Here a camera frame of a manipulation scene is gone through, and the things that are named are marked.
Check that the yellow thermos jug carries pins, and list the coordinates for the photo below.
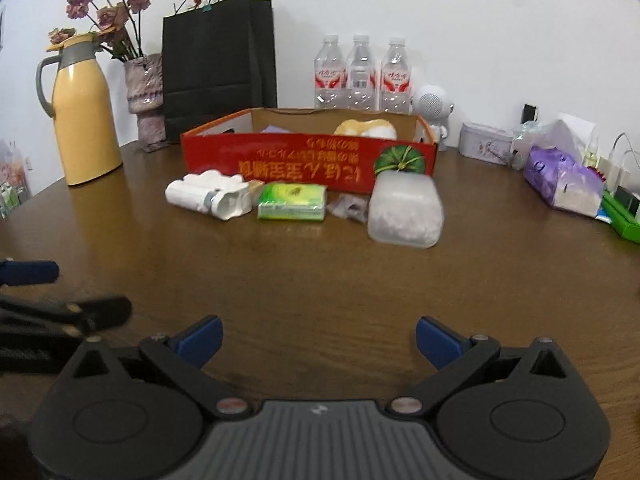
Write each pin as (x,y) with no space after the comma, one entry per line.
(85,125)

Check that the green tissue packet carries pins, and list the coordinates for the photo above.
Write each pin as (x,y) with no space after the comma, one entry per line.
(292,202)

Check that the translucent plastic container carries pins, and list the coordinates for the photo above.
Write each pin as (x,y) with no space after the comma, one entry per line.
(405,210)

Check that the white tissue box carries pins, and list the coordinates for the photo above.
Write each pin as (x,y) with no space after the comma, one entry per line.
(570,132)

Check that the green plastic case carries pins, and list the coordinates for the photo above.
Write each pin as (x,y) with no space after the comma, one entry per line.
(622,220)

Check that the black wall plug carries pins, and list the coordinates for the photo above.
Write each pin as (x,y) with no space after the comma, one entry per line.
(529,112)

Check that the black paper bag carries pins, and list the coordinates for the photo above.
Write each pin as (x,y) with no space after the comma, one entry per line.
(210,65)

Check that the clear plastic bag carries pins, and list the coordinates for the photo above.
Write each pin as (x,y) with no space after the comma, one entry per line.
(525,142)

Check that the white round speaker figure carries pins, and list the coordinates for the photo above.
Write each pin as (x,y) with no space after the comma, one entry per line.
(432,110)

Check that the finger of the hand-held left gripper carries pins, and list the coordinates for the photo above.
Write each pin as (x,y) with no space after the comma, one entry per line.
(31,272)
(95,311)

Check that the pale tin box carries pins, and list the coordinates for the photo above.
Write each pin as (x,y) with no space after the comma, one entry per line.
(485,142)

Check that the purple tissue pack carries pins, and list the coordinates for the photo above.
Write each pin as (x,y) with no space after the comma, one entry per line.
(560,180)

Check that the yellow and white plush toy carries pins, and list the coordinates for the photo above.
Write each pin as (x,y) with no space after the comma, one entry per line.
(365,129)

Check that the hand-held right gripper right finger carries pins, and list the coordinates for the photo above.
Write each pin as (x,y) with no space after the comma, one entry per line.
(439,342)

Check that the clear water bottle red label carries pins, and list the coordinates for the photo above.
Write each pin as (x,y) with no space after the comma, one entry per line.
(363,77)
(397,80)
(330,77)

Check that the red cardboard box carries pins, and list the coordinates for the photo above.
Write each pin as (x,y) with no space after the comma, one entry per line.
(310,162)

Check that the dried pink flowers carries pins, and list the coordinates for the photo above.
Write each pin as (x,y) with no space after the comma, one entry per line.
(107,15)

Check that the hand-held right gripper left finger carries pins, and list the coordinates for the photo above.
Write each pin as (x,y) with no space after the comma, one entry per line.
(202,338)

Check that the mottled pink vase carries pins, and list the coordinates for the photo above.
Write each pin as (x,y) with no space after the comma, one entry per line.
(145,90)

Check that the colourful packets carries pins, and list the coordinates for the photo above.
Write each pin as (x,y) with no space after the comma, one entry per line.
(12,180)

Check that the small grey wrapper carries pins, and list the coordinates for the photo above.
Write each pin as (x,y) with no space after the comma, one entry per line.
(347,207)

